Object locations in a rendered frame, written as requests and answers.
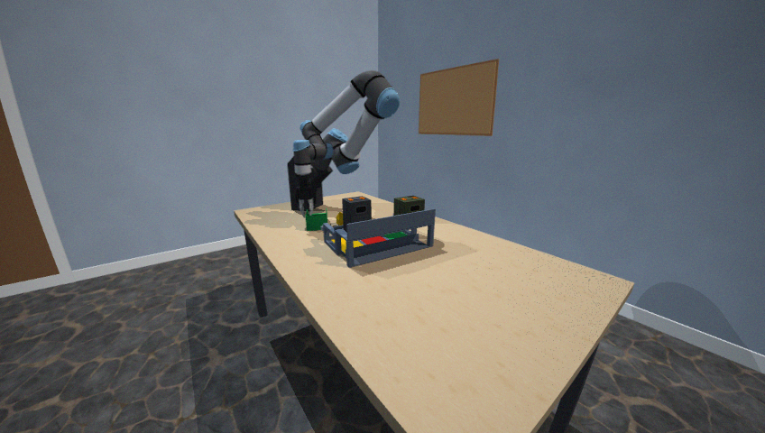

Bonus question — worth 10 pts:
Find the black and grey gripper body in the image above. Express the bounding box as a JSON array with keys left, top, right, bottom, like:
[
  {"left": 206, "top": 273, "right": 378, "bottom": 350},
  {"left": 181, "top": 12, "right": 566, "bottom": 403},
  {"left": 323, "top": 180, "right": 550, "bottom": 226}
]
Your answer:
[{"left": 296, "top": 173, "right": 313, "bottom": 200}]

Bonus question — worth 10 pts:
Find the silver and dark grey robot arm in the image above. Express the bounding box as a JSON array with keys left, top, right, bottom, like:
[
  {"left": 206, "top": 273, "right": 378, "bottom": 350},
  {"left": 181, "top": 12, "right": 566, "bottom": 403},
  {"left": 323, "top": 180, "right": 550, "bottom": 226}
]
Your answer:
[{"left": 293, "top": 70, "right": 400, "bottom": 175}]

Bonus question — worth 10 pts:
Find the green bin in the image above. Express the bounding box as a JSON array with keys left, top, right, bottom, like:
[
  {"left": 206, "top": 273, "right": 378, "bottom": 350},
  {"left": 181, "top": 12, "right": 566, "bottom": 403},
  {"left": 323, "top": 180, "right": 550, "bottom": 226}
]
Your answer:
[{"left": 305, "top": 210, "right": 327, "bottom": 231}]

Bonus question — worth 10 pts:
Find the grey metal shelf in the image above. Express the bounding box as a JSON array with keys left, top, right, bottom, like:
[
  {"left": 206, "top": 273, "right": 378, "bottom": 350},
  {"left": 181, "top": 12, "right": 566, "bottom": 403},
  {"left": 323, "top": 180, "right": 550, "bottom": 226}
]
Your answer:
[{"left": 321, "top": 208, "right": 436, "bottom": 268}]

